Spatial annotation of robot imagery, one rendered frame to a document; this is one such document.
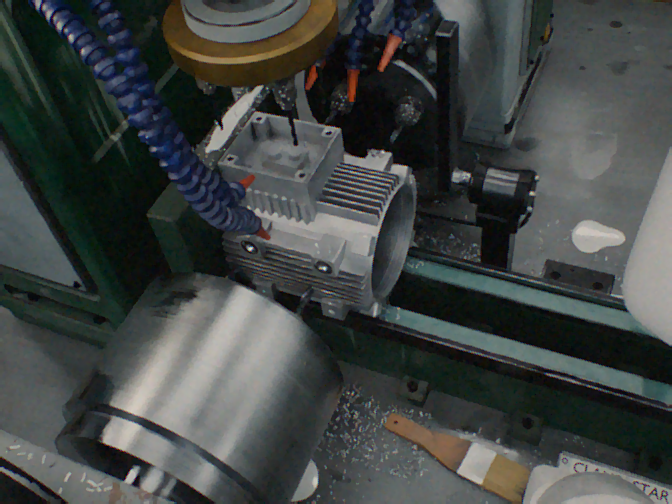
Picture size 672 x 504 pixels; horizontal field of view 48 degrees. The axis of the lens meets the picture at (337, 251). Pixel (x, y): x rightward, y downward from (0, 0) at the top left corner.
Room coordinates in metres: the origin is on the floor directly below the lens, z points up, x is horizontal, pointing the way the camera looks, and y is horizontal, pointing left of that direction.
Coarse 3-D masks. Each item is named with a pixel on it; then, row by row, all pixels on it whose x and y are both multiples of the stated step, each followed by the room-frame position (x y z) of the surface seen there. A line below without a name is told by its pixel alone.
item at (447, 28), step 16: (448, 32) 0.72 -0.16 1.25; (432, 48) 0.73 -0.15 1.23; (448, 48) 0.71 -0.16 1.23; (448, 64) 0.71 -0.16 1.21; (448, 80) 0.71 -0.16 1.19; (448, 96) 0.71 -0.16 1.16; (448, 112) 0.71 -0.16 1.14; (448, 128) 0.71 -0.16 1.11; (448, 144) 0.71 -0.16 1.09; (448, 160) 0.71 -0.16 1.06; (448, 176) 0.71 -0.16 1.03; (448, 192) 0.71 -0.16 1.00
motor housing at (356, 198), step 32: (352, 160) 0.74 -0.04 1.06; (352, 192) 0.64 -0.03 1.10; (384, 192) 0.63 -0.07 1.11; (416, 192) 0.71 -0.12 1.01; (288, 224) 0.63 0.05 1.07; (320, 224) 0.62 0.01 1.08; (352, 224) 0.61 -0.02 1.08; (384, 224) 0.70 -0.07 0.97; (256, 256) 0.62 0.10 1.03; (288, 256) 0.61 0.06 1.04; (352, 256) 0.58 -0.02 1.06; (384, 256) 0.66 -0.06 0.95; (288, 288) 0.61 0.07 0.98; (320, 288) 0.58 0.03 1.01; (352, 288) 0.56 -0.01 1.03; (384, 288) 0.61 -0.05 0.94
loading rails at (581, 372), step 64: (448, 256) 0.66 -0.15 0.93; (320, 320) 0.61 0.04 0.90; (384, 320) 0.57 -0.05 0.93; (448, 320) 0.62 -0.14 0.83; (512, 320) 0.57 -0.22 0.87; (576, 320) 0.53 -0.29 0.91; (448, 384) 0.51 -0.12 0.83; (512, 384) 0.47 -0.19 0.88; (576, 384) 0.43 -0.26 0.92; (640, 384) 0.42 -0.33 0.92; (640, 448) 0.38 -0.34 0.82
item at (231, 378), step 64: (128, 320) 0.48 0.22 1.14; (192, 320) 0.44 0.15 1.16; (256, 320) 0.44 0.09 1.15; (128, 384) 0.38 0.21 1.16; (192, 384) 0.37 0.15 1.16; (256, 384) 0.38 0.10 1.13; (320, 384) 0.40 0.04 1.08; (64, 448) 0.38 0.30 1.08; (128, 448) 0.33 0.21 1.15; (192, 448) 0.32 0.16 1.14; (256, 448) 0.33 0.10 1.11
